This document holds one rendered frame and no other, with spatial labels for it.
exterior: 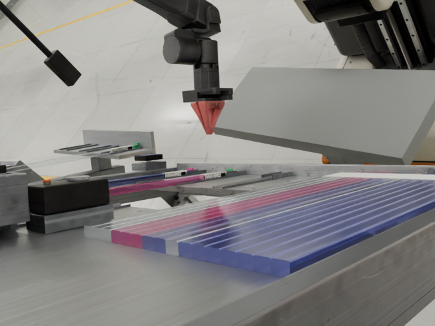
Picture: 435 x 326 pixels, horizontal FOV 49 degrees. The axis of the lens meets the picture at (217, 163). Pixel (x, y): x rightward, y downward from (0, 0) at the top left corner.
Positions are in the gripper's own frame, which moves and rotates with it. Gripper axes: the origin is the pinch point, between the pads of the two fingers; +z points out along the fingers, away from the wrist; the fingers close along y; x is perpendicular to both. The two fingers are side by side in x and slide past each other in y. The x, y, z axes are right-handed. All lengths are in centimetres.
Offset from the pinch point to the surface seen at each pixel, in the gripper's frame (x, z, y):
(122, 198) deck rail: -19.7, 12.8, -6.9
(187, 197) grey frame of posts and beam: 0.7, 15.9, -9.0
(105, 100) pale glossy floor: 126, -21, -221
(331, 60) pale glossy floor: 131, -28, -40
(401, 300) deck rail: -47, 11, 61
